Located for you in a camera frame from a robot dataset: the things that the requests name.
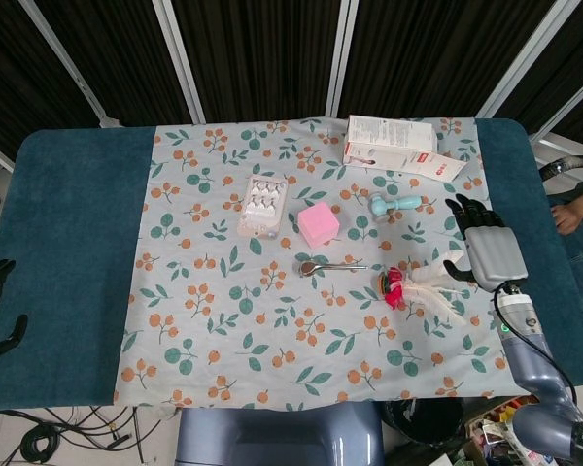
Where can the metal spoon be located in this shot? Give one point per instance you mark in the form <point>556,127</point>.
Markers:
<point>328,267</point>

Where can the white lamp box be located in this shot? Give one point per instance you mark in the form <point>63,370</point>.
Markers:
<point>393,145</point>

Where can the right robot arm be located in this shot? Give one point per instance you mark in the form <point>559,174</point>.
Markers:
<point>539,369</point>

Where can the black trash bin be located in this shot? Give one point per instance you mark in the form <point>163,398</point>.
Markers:
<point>420,427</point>

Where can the red and white feather toy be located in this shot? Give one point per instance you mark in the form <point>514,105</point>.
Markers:
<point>418,286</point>

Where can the blister pack of pills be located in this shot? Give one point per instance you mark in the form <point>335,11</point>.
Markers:
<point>263,206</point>

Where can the floral tablecloth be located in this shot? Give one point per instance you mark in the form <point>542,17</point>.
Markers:
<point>272,315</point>

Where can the pink cube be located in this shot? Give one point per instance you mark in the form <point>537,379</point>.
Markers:
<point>319,224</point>

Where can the teal table cover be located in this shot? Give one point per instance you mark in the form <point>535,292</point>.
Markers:
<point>63,242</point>

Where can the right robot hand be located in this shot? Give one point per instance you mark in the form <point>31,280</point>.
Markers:
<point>496,257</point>

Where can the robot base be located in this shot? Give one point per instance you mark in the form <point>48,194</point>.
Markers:
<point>279,437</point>

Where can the teal handheld massager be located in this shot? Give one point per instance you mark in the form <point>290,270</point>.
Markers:
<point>393,204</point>

